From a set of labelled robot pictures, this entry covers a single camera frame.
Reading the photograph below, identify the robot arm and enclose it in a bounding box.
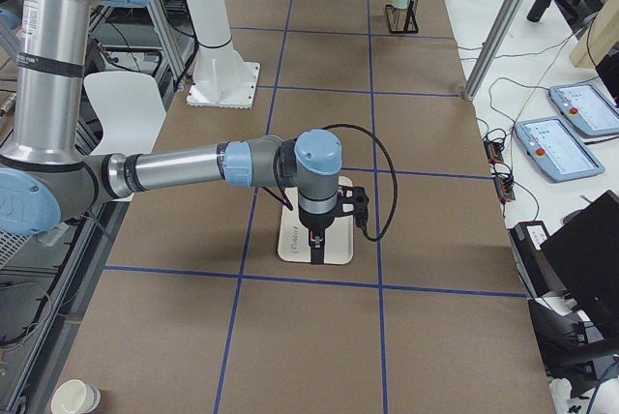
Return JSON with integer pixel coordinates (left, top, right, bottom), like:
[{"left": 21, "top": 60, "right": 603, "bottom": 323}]
[{"left": 1, "top": 0, "right": 353, "bottom": 265}]

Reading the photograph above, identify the cream rabbit tray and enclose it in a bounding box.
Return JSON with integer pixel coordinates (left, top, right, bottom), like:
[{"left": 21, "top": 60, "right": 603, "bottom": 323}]
[{"left": 277, "top": 188, "right": 355, "bottom": 266}]

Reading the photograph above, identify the black wire cup rack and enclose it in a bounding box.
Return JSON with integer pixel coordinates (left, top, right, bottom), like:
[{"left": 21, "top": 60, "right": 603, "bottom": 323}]
[{"left": 384, "top": 0, "right": 420, "bottom": 35}]

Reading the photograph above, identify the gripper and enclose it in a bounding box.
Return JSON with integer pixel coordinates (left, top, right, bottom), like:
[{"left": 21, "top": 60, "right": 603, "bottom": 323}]
[{"left": 299, "top": 210, "right": 335, "bottom": 264}]

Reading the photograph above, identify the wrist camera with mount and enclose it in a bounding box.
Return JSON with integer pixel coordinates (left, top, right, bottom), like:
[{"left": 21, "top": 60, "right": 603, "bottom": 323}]
[{"left": 335, "top": 185, "right": 369, "bottom": 231}]

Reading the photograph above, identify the teach pendant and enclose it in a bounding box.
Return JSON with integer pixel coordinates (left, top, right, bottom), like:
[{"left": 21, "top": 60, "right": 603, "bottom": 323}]
[
  {"left": 548, "top": 81, "right": 619, "bottom": 137},
  {"left": 515, "top": 116, "right": 605, "bottom": 183}
]

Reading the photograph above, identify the white chair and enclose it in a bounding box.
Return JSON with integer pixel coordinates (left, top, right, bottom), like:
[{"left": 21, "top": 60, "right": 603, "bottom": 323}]
[{"left": 83, "top": 72, "right": 166, "bottom": 156}]

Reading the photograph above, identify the black box on desk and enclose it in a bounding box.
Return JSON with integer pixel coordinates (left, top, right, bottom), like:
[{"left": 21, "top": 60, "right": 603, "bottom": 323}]
[{"left": 508, "top": 221, "right": 562, "bottom": 297}]

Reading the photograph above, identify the black monitor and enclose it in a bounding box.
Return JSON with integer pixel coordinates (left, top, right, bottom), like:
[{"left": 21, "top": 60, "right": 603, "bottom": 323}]
[{"left": 541, "top": 191, "right": 618, "bottom": 338}]

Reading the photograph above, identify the paper cup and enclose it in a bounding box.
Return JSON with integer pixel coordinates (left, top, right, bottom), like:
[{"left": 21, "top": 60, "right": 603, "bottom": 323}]
[{"left": 50, "top": 379, "right": 101, "bottom": 414}]

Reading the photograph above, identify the teach pendant near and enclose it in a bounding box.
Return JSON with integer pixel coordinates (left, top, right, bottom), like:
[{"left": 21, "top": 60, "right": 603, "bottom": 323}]
[{"left": 515, "top": 116, "right": 605, "bottom": 183}]

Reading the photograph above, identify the teach pendant far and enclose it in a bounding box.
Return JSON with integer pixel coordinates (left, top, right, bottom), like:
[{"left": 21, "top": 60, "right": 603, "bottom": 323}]
[{"left": 548, "top": 81, "right": 619, "bottom": 137}]

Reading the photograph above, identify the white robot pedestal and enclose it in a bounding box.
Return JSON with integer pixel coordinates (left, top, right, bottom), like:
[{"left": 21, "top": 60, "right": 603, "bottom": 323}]
[{"left": 186, "top": 0, "right": 260, "bottom": 108}]

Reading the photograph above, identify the aluminium frame post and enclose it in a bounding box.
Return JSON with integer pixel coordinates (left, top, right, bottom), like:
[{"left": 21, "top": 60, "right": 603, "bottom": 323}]
[{"left": 462, "top": 0, "right": 523, "bottom": 102}]

